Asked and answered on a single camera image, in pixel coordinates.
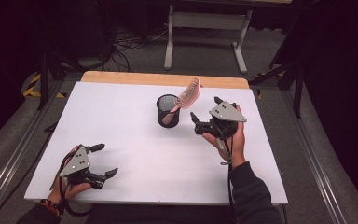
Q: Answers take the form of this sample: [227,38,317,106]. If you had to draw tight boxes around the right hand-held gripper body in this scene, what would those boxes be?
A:
[195,100,248,140]

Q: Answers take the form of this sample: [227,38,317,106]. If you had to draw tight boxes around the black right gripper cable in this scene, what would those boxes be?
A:
[214,123,241,224]

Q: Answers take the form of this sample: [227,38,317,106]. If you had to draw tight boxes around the aluminium floor rail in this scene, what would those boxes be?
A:
[0,79,63,217]
[280,89,349,224]

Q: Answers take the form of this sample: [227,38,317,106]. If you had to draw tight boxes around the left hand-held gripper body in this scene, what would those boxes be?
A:
[58,144,106,190]

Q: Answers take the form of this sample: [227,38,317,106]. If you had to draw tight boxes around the person's right hand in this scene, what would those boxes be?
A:
[201,104,247,171]

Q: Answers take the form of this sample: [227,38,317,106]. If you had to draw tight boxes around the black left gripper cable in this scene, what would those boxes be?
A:
[48,148,95,217]

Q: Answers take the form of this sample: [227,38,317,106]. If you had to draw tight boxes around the white table cover sheet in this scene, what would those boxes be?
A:
[23,81,289,206]

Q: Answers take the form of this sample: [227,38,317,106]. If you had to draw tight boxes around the black mesh pen holder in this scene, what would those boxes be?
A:
[156,93,182,129]

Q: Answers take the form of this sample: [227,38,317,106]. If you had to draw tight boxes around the yellow and black floor tape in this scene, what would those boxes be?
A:
[22,72,67,99]
[254,72,286,101]

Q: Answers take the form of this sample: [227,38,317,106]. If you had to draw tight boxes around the pink hairbrush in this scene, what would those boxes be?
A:
[161,77,202,126]

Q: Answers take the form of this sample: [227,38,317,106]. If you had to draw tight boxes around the bundle of black floor cables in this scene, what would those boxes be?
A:
[103,26,171,73]

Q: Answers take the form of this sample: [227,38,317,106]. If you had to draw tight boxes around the person's left hand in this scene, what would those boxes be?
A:
[47,145,93,205]

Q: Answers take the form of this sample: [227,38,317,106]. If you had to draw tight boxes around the red and black bracelet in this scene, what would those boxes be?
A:
[39,198,61,217]

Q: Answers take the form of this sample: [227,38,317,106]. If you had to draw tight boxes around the white frame desk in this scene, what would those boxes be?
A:
[163,0,293,75]

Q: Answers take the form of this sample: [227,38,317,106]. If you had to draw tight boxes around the black tripod stand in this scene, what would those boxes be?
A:
[36,50,87,112]
[247,57,306,119]

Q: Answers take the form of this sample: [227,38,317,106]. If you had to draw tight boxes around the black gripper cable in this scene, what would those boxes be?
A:
[214,123,241,224]
[48,148,95,217]

